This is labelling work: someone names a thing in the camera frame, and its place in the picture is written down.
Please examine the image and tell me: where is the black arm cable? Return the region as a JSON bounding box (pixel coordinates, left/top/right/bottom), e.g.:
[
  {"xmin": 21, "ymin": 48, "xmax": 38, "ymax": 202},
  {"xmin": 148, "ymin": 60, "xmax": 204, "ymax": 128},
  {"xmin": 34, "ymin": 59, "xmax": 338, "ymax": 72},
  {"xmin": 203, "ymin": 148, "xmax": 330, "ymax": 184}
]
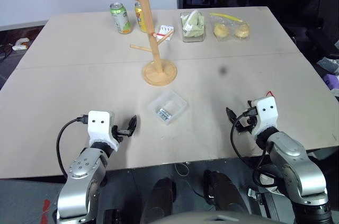
[
  {"xmin": 229, "ymin": 107, "xmax": 279, "ymax": 191},
  {"xmin": 56, "ymin": 114, "xmax": 90, "ymax": 180}
]

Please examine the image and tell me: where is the small white red packet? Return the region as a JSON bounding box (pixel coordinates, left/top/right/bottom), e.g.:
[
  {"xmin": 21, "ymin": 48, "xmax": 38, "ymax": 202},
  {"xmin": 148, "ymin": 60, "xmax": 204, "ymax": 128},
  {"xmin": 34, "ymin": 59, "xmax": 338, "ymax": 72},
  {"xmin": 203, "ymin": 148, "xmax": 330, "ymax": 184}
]
[{"xmin": 155, "ymin": 24, "xmax": 175, "ymax": 42}]

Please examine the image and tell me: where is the pale green cloth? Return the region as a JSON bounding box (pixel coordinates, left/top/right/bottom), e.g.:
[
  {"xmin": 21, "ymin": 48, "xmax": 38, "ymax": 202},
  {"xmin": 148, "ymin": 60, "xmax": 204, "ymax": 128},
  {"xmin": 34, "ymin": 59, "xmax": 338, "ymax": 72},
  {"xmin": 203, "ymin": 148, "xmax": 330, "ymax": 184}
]
[{"xmin": 181, "ymin": 10, "xmax": 206, "ymax": 39}]

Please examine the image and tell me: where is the clear container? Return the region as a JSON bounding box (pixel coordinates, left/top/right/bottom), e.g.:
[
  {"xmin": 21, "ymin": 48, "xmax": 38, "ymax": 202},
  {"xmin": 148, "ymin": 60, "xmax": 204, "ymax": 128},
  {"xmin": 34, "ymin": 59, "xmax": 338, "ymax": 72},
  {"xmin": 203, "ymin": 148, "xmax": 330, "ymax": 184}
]
[{"xmin": 180, "ymin": 10, "xmax": 207, "ymax": 43}]

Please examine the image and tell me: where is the purple object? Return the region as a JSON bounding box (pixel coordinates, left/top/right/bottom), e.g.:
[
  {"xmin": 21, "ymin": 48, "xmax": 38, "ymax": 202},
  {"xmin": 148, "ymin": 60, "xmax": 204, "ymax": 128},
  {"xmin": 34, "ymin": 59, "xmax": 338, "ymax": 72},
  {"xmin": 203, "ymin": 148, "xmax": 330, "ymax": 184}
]
[{"xmin": 323, "ymin": 73, "xmax": 339, "ymax": 92}]

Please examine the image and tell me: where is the grey cloth bundle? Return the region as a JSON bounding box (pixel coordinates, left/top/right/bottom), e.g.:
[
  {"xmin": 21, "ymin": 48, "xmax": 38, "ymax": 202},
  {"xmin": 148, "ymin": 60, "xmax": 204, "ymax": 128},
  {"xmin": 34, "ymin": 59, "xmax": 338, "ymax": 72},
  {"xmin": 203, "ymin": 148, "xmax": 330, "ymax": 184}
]
[{"xmin": 317, "ymin": 57, "xmax": 339, "ymax": 75}]

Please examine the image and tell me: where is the round yellow bun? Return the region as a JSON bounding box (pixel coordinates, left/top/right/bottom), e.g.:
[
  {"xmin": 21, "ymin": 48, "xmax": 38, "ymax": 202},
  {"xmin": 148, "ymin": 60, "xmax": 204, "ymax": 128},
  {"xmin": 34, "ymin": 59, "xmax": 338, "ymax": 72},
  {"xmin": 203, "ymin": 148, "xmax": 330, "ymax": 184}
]
[
  {"xmin": 234, "ymin": 23, "xmax": 251, "ymax": 39},
  {"xmin": 213, "ymin": 22, "xmax": 230, "ymax": 39}
]

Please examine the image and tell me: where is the clear zip plastic bag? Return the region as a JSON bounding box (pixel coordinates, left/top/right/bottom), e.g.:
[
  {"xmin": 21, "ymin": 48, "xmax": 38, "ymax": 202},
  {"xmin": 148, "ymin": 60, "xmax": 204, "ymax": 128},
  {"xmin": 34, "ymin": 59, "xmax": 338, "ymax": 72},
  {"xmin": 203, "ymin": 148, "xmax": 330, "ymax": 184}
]
[{"xmin": 209, "ymin": 12, "xmax": 251, "ymax": 42}]

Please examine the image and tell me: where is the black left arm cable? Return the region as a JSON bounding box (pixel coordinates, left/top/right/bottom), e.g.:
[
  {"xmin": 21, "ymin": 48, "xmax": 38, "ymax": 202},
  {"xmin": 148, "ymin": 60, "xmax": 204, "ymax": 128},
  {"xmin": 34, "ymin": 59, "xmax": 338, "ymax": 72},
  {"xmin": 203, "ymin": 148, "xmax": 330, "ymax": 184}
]
[{"xmin": 56, "ymin": 114, "xmax": 90, "ymax": 180}]

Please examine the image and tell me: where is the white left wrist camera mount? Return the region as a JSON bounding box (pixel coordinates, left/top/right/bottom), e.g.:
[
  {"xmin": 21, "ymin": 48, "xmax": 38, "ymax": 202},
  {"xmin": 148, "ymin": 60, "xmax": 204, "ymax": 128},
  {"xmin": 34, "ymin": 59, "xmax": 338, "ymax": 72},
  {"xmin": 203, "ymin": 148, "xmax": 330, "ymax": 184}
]
[{"xmin": 87, "ymin": 110, "xmax": 119, "ymax": 152}]

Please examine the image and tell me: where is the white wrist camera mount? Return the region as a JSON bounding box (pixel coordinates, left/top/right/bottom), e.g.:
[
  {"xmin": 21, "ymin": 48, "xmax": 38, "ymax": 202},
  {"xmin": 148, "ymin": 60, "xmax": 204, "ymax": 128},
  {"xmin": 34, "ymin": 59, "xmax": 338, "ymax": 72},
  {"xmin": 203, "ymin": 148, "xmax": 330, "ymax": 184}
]
[
  {"xmin": 247, "ymin": 96, "xmax": 280, "ymax": 138},
  {"xmin": 87, "ymin": 110, "xmax": 119, "ymax": 152}
]

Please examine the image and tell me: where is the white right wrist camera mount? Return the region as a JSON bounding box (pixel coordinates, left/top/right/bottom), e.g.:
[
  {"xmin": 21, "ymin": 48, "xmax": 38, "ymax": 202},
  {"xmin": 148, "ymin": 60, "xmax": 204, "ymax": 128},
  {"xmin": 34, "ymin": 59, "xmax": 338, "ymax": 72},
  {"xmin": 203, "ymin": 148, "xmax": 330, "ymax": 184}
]
[{"xmin": 247, "ymin": 96, "xmax": 280, "ymax": 138}]

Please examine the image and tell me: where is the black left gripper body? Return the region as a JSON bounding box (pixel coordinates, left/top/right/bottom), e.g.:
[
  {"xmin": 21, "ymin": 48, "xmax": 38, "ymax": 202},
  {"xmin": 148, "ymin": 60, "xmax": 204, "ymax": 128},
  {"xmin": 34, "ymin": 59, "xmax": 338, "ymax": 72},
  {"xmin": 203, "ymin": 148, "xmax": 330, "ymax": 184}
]
[{"xmin": 111, "ymin": 125, "xmax": 133, "ymax": 143}]

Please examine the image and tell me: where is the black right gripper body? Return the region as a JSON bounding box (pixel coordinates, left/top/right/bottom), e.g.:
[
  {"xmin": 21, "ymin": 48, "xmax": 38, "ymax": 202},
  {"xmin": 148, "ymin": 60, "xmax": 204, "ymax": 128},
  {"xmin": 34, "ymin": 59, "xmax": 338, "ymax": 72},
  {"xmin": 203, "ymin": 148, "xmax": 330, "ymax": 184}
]
[{"xmin": 244, "ymin": 114, "xmax": 258, "ymax": 130}]

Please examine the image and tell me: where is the wooden peg tree stand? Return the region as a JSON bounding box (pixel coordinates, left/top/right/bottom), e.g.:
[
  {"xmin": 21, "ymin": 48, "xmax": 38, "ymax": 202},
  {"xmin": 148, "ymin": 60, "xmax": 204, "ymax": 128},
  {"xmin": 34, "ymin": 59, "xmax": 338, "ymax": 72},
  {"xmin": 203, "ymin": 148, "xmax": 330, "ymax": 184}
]
[{"xmin": 106, "ymin": 0, "xmax": 178, "ymax": 87}]

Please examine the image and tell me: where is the yellow drink can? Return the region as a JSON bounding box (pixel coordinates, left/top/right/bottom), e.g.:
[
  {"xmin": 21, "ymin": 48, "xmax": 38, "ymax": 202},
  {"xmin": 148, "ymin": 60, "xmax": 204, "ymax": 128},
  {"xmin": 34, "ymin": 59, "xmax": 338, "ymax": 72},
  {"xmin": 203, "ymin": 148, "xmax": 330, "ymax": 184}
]
[{"xmin": 134, "ymin": 2, "xmax": 149, "ymax": 33}]

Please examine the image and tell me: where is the black office chair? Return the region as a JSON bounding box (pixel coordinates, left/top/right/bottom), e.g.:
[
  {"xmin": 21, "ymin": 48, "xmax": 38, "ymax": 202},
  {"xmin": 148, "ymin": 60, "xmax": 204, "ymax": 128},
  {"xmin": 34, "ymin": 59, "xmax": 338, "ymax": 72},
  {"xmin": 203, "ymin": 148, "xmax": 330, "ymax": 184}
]
[{"xmin": 304, "ymin": 0, "xmax": 339, "ymax": 62}]

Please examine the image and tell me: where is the clear square plastic tray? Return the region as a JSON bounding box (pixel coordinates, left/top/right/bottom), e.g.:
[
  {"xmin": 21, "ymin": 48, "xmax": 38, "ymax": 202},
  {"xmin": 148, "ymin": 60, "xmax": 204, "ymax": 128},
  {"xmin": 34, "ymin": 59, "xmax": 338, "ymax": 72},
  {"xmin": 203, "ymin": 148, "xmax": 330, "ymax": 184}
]
[{"xmin": 147, "ymin": 89, "xmax": 190, "ymax": 127}]

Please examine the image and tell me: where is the thin white cord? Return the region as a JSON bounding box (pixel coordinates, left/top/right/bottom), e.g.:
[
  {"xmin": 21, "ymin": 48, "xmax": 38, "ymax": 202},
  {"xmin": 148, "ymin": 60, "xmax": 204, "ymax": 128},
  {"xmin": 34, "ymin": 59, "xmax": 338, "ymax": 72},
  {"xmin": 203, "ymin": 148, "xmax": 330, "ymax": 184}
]
[{"xmin": 174, "ymin": 162, "xmax": 191, "ymax": 176}]

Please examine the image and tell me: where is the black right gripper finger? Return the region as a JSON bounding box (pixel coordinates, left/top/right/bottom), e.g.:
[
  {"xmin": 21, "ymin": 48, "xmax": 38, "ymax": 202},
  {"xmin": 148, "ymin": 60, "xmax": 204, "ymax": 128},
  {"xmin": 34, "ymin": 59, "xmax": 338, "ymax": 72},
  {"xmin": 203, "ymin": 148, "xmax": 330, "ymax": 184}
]
[
  {"xmin": 235, "ymin": 122, "xmax": 251, "ymax": 133},
  {"xmin": 225, "ymin": 106, "xmax": 238, "ymax": 124}
]

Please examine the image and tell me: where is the green drink can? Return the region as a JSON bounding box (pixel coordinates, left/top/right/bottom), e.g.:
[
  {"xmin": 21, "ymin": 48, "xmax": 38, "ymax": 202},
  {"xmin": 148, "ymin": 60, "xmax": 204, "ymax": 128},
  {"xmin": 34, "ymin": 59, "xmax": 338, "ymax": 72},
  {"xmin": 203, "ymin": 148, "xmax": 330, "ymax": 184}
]
[{"xmin": 109, "ymin": 2, "xmax": 132, "ymax": 35}]

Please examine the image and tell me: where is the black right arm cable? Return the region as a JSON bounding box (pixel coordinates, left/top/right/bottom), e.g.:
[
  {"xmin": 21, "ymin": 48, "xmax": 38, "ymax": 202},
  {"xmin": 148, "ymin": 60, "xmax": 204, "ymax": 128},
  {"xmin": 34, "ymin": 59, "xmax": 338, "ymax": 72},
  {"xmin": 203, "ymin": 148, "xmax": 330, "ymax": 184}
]
[{"xmin": 229, "ymin": 107, "xmax": 279, "ymax": 191}]

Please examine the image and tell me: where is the white power strip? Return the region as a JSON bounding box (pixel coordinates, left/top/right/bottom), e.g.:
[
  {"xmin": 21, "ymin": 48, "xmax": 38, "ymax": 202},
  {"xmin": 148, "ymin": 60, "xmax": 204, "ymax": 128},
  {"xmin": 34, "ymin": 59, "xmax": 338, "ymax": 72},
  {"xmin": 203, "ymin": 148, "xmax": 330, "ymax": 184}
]
[{"xmin": 11, "ymin": 38, "xmax": 31, "ymax": 51}]

